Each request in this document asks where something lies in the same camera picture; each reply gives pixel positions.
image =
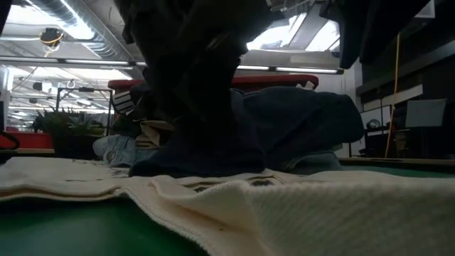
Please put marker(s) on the navy shorts white Puma waistband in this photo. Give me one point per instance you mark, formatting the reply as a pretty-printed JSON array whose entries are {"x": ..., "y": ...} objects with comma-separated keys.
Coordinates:
[{"x": 124, "y": 103}]

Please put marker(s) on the red plastic laundry bin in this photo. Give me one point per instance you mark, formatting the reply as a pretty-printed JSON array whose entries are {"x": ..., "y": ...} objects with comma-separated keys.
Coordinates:
[{"x": 273, "y": 80}]

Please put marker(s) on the khaki button shirt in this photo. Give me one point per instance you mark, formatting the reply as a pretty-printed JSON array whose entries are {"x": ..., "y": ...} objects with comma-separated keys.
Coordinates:
[{"x": 153, "y": 133}]

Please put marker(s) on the black garment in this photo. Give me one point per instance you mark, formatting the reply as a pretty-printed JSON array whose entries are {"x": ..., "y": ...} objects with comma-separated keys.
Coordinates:
[{"x": 302, "y": 121}]

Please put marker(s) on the light blue denim jeans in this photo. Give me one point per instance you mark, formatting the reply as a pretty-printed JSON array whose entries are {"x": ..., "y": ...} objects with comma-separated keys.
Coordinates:
[{"x": 117, "y": 151}]

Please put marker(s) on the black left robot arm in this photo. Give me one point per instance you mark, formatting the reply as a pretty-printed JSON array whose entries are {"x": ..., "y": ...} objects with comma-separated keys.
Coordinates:
[{"x": 3, "y": 14}]

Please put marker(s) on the long ceiling light strip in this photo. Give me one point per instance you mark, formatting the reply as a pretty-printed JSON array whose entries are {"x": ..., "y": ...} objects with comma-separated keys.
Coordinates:
[{"x": 302, "y": 70}]

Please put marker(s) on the white board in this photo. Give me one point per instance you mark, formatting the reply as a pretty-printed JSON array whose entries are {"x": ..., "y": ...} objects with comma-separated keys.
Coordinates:
[{"x": 371, "y": 121}]

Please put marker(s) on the grey flat panel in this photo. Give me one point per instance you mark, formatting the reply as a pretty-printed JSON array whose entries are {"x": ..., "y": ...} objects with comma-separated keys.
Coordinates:
[{"x": 424, "y": 113}]

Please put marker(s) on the small potted succulent plant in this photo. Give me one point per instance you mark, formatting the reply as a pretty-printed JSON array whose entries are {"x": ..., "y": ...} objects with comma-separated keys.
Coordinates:
[{"x": 74, "y": 142}]

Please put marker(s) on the red low counter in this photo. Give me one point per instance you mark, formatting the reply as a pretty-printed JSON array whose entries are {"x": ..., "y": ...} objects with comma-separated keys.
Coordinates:
[{"x": 32, "y": 139}]

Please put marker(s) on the light wood desk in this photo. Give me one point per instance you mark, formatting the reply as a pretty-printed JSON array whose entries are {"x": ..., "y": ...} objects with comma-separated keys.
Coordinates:
[{"x": 32, "y": 150}]

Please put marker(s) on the white printed tote bag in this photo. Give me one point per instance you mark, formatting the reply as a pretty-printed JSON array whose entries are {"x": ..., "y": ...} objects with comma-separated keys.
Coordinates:
[{"x": 320, "y": 213}]

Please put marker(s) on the green table mat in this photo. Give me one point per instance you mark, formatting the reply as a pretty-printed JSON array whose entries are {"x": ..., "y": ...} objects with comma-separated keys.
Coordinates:
[{"x": 71, "y": 231}]

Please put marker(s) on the silver ventilation duct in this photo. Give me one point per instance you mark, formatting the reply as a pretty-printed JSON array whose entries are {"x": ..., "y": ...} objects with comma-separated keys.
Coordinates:
[{"x": 99, "y": 32}]

